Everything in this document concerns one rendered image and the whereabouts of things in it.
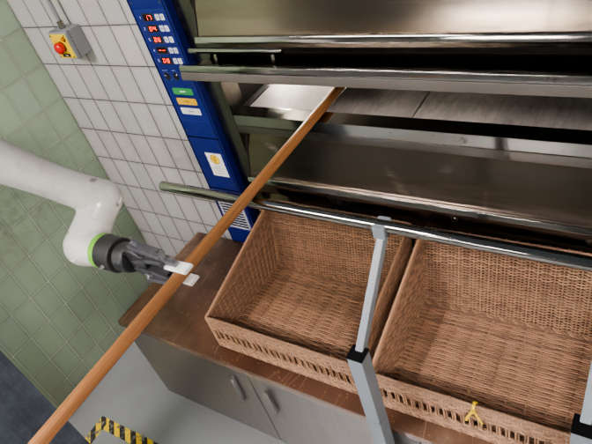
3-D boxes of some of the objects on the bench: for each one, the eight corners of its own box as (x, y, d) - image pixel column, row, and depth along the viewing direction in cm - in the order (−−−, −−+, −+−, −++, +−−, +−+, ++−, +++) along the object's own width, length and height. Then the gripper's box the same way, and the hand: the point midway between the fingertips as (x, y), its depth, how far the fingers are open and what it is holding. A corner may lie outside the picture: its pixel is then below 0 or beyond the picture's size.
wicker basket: (286, 249, 222) (267, 196, 205) (424, 280, 192) (414, 220, 175) (216, 346, 194) (186, 293, 177) (365, 400, 164) (346, 342, 147)
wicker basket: (429, 283, 191) (419, 223, 174) (619, 323, 162) (631, 255, 145) (373, 405, 162) (354, 347, 145) (591, 480, 134) (601, 418, 116)
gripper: (117, 222, 139) (189, 239, 127) (144, 267, 149) (213, 286, 137) (97, 242, 135) (169, 262, 123) (126, 287, 145) (195, 309, 133)
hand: (181, 272), depth 132 cm, fingers closed on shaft, 3 cm apart
